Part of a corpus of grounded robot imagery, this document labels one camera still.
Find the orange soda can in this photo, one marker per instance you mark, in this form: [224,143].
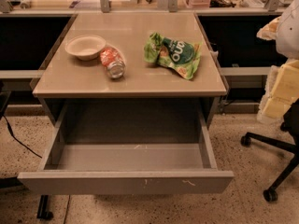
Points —
[112,60]

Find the white paper bowl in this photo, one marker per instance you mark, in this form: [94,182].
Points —
[85,47]

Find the grey top drawer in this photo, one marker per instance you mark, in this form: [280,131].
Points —
[134,146]

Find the green chip bag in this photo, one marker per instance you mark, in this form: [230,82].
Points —
[181,56]

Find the grey cabinet desk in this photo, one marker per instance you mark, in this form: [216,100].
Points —
[68,77]

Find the black stand leg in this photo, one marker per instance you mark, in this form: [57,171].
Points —
[42,211]

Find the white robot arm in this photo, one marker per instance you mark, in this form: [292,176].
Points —
[285,31]

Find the yellow foam-padded gripper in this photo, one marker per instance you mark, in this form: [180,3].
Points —
[289,34]

